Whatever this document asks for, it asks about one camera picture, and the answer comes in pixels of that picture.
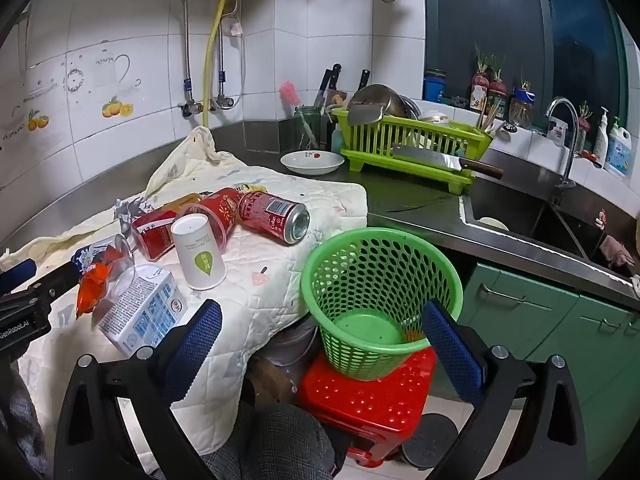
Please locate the green dish rack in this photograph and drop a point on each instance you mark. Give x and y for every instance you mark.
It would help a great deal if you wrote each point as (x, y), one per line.
(380, 140)

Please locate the crumpled silver wrapper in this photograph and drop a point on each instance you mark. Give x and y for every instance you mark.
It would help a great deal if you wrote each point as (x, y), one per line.
(131, 210)

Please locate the white bowl in sink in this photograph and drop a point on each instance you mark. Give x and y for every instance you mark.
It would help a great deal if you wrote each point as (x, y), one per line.
(492, 223)

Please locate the teal bottle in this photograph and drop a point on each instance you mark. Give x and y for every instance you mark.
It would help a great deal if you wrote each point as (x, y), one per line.
(337, 137)

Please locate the steel sink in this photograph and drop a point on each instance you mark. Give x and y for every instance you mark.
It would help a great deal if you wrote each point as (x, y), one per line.
(525, 230)

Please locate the clear plastic cup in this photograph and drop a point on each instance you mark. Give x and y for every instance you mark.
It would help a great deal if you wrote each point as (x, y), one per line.
(122, 272)

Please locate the metal faucet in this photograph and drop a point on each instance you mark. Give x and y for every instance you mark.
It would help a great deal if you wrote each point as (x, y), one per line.
(570, 160)

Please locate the white bowl in rack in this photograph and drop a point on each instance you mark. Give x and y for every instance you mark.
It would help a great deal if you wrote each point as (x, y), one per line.
(434, 117)

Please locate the red soda can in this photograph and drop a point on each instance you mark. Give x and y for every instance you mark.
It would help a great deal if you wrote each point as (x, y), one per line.
(267, 212)

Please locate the red jar with plant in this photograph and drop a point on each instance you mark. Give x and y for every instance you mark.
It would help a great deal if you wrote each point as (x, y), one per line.
(479, 92)

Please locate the black round lid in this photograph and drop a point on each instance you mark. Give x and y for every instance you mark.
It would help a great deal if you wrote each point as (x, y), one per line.
(430, 442)

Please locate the bundle of chopsticks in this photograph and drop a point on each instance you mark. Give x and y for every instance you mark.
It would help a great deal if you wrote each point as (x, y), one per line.
(487, 116)

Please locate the white and blue milk carton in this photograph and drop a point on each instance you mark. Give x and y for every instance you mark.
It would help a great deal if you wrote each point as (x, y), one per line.
(140, 310)

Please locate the green glass jar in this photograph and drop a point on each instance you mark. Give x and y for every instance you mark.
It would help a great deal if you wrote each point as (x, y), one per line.
(307, 125)

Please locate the pink cloth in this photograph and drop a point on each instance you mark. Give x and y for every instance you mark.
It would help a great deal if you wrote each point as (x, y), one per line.
(615, 251)

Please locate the blue and white detergent bottle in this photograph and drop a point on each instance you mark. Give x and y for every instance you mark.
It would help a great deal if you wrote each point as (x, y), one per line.
(617, 152)

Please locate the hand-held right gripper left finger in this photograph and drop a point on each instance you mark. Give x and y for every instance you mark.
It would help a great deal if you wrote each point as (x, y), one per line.
(192, 355)

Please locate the grey bucket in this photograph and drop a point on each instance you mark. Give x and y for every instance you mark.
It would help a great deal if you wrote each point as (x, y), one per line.
(295, 350)

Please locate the cream quilted blanket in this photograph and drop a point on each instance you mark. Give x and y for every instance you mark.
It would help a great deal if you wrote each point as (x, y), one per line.
(280, 240)

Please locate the glass jar with plant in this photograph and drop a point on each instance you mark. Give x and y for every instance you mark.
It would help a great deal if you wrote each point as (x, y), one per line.
(521, 107)

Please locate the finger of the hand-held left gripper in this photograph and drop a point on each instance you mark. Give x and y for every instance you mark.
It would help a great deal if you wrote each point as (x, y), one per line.
(55, 280)
(15, 276)

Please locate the pink bottle brush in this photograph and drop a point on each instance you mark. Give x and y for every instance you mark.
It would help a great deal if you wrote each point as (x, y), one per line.
(289, 94)

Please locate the red printed plastic cup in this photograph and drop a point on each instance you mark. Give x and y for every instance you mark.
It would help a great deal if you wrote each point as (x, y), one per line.
(220, 210)

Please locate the red plastic stool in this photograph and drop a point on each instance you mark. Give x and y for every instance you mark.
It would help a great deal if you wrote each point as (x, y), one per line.
(365, 400)

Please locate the orange snack wrapper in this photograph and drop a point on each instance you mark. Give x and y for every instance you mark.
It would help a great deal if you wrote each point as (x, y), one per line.
(92, 290)

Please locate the yellow and red bottle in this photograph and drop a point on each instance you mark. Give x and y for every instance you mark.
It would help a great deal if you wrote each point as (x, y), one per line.
(155, 232)

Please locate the dark jar with plant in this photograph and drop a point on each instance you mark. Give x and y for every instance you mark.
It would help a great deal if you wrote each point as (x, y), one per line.
(497, 97)

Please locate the yellow snack wrapper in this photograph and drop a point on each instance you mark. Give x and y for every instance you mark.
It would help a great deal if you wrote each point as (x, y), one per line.
(250, 189)

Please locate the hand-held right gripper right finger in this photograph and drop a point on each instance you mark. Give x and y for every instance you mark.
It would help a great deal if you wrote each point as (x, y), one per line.
(452, 355)

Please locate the person's plaid trouser leg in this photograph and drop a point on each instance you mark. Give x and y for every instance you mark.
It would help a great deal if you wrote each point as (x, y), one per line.
(275, 445)

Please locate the green cabinet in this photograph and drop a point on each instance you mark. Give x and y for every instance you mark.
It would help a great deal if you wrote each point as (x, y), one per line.
(525, 320)

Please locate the white and blue wrapper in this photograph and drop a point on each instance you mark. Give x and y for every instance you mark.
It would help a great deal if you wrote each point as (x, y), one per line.
(90, 255)

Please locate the black knife holder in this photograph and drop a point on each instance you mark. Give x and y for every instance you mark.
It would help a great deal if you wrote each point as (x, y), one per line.
(327, 130)

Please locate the green plastic basket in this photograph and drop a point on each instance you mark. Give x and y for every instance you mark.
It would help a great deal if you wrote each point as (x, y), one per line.
(370, 330)

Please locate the white cup with green label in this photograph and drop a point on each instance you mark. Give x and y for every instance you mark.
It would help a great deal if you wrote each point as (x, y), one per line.
(200, 250)

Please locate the dark window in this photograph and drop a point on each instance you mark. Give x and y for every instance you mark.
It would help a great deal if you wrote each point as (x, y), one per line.
(500, 20)

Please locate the white pump bottle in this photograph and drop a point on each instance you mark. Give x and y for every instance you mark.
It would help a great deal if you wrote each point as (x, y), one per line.
(600, 137)

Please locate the white ceramic bowl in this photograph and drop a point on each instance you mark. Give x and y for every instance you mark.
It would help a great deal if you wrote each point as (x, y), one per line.
(310, 162)

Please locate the yellow scrubber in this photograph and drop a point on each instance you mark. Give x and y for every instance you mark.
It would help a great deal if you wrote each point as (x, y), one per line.
(338, 98)

